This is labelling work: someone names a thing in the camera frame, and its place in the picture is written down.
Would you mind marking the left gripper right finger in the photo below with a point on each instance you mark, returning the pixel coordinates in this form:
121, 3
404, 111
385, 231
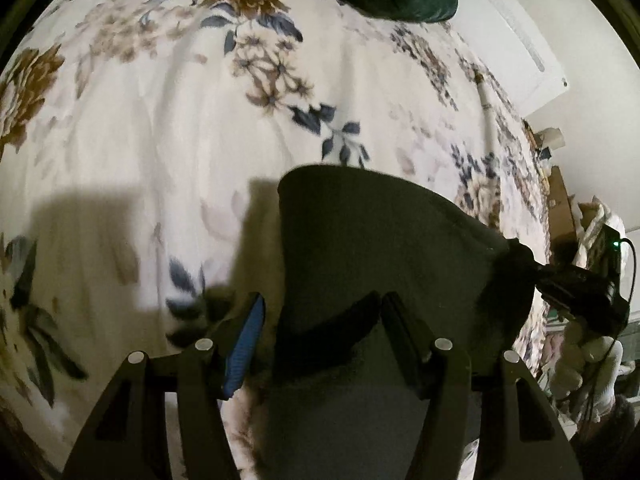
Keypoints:
506, 415

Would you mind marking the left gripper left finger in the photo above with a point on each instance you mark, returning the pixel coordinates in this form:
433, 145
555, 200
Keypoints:
158, 416

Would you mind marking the black striped sweater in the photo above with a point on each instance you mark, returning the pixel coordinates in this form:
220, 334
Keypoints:
338, 406

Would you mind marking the pile of white clothes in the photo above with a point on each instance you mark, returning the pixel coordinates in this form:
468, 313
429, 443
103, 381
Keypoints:
591, 218

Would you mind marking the white gloved right hand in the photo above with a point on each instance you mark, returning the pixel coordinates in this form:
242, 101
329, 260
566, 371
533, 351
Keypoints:
586, 365

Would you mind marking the brown cardboard box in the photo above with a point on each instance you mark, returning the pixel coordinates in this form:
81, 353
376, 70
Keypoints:
562, 229

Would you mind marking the white bed headboard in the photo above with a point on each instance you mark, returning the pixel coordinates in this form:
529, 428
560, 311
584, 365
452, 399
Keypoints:
507, 40

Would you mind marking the floral bed blanket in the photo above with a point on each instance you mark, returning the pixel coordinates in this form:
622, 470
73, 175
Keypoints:
141, 145

